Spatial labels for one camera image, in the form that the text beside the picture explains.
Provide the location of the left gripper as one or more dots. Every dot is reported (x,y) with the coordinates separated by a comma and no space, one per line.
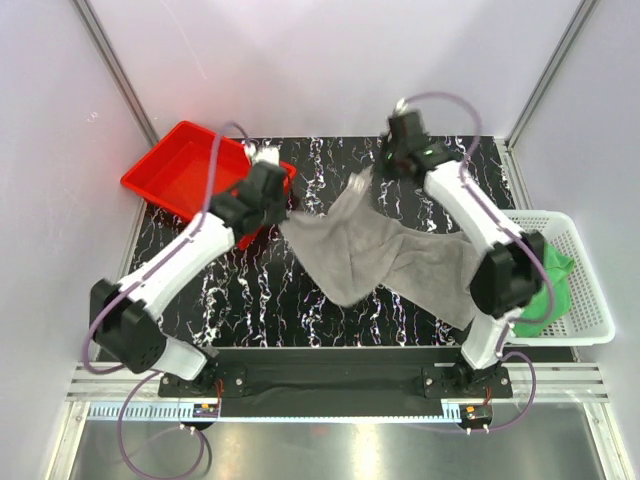
(280,215)

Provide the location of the grey towel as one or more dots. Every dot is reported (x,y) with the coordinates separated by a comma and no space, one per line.
(353,249)

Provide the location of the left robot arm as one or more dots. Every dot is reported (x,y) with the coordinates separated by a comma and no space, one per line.
(124,315)

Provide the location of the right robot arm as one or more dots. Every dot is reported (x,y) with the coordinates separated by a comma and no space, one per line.
(510,272)

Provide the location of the red plastic tray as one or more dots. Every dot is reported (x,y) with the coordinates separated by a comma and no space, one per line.
(202,177)

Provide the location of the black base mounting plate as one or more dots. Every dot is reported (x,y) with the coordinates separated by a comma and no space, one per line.
(414,384)

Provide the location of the left connector board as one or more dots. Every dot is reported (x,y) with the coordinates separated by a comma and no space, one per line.
(206,410)

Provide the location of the connector board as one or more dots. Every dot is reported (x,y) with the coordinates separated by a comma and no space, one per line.
(478,413)
(206,410)

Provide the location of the right connector board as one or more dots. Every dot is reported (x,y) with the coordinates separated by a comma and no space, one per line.
(478,413)

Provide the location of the green towel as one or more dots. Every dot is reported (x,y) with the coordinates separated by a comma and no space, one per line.
(547,295)

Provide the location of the white perforated basket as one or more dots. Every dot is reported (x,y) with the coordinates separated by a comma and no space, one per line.
(581,316)

